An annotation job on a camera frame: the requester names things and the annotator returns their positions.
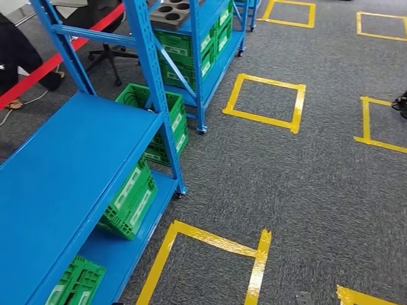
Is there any blue metal shelf rack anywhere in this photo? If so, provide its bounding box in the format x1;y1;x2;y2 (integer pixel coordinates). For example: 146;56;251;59
0;0;188;305
233;0;262;33
148;0;250;135

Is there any grey robot body part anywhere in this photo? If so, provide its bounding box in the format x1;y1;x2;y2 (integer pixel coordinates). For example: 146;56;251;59
294;291;314;305

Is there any yellow floor tape square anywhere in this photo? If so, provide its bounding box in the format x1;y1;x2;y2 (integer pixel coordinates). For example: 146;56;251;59
136;219;273;305
336;285;399;305

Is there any grey foam tray with holes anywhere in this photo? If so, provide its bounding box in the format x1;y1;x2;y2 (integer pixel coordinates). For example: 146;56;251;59
148;0;206;31

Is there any black office chair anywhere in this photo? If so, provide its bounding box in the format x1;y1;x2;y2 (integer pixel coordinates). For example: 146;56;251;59
62;0;140;88

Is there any red barrier belt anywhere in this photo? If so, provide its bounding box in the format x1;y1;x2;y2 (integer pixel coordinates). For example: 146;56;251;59
0;3;125;111

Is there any person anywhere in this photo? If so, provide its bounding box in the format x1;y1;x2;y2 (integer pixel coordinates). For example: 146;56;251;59
0;12;66;111

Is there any white floor cable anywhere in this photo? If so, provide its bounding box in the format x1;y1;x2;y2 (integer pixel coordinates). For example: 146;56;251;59
0;89;49;127

